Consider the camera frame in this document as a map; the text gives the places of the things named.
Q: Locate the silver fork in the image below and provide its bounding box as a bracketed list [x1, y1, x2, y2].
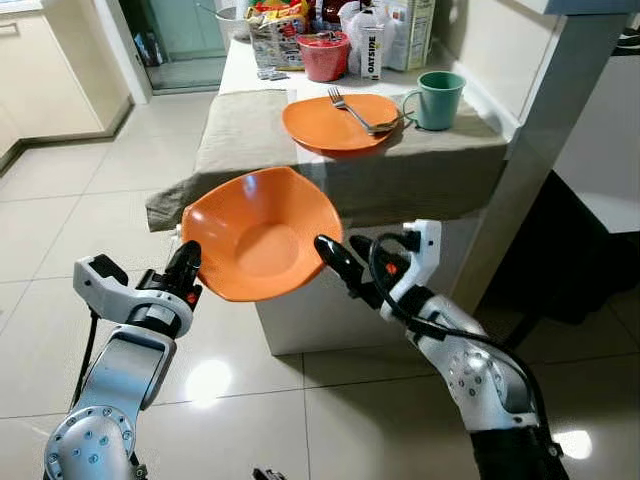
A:
[327, 87, 377, 136]

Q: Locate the white oat milk carton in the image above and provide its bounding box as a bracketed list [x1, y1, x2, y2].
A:
[355, 22, 391, 80]

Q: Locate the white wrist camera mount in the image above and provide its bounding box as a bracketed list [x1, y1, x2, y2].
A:
[73, 254, 196, 336]
[385, 219, 443, 316]

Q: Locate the red plastic container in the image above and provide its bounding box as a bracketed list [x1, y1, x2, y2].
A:
[298, 31, 352, 83]

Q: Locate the white plastic bag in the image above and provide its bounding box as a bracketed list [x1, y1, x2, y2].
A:
[338, 0, 391, 61]

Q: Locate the orange plastic bowl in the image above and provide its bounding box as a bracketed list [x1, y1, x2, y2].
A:
[180, 166, 344, 303]

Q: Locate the black white object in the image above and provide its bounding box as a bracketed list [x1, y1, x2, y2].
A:
[612, 28, 640, 56]

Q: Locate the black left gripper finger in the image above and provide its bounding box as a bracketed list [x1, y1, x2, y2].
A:
[165, 239, 205, 291]

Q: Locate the orange plate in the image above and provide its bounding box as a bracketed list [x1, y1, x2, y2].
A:
[282, 93, 401, 155]

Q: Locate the green mug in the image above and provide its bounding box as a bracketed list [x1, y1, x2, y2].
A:
[402, 71, 467, 132]

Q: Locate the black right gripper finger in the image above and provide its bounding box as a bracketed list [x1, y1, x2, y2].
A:
[314, 234, 367, 294]

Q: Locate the glass door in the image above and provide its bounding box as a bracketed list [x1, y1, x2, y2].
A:
[120, 0, 233, 93]

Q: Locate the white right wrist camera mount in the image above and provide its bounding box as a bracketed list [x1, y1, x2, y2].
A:
[385, 219, 443, 316]

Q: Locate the cream cabinet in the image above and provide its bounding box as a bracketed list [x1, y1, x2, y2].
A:
[0, 0, 133, 173]

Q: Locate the white counter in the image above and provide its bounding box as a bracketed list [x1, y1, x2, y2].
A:
[215, 35, 521, 357]

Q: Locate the grey-beige table cloth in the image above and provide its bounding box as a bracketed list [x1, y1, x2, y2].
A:
[145, 88, 509, 233]

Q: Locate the white pillar frame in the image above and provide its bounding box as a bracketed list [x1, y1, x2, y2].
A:
[445, 0, 640, 313]

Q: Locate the metal bowl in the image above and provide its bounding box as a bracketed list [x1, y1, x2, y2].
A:
[214, 5, 252, 42]

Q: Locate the tall white green carton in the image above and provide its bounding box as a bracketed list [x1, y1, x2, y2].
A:
[385, 0, 437, 72]

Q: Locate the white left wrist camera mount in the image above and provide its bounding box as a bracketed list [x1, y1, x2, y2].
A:
[73, 254, 196, 336]

